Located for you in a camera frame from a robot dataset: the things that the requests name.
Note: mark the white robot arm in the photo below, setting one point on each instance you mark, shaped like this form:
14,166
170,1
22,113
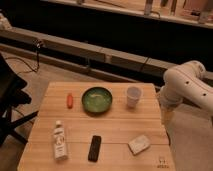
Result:
184,81

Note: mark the green ceramic bowl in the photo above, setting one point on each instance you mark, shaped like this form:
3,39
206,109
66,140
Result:
97,100

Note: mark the clear bottle with white label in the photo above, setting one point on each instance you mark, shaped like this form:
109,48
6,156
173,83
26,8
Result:
59,142

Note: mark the translucent plastic cup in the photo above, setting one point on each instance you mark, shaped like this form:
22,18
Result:
133,96

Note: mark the small orange carrot toy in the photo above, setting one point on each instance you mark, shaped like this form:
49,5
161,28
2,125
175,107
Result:
69,100

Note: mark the black remote control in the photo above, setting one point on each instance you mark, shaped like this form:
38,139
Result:
94,148

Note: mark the white rectangular sponge block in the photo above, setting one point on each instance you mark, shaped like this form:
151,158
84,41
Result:
139,144

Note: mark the black office chair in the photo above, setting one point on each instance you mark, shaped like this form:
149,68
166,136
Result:
12,95

